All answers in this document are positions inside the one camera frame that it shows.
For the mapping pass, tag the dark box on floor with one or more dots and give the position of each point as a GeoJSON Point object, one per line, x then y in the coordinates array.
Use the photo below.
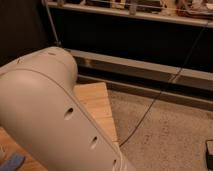
{"type": "Point", "coordinates": [209, 154]}

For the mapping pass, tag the metal shelf frame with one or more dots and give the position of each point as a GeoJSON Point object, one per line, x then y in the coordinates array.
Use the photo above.
{"type": "Point", "coordinates": [170, 61]}

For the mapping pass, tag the blue cloth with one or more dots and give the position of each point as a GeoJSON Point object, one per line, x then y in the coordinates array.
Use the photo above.
{"type": "Point", "coordinates": [13, 163]}

